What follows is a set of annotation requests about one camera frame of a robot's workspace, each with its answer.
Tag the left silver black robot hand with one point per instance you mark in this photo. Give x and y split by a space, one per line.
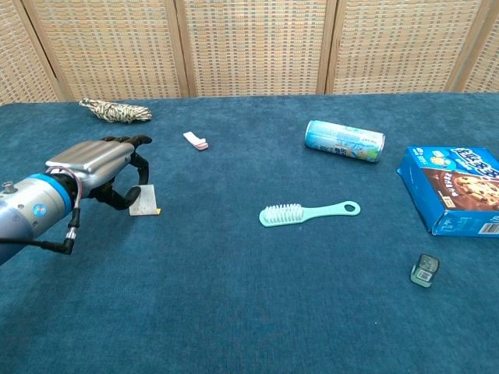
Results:
93 161

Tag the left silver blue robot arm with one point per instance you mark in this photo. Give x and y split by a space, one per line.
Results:
27 214

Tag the pink white eraser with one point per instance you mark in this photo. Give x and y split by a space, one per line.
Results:
195 140

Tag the woven bamboo folding screen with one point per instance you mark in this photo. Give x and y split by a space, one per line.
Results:
249 46

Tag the mint green brush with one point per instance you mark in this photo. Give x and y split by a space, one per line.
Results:
286 214

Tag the light blue drink can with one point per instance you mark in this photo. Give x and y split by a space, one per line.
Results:
343 141

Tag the small dark green dispenser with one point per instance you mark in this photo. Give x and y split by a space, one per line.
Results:
425 270

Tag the blue cookie box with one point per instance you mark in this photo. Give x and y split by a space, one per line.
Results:
456 191

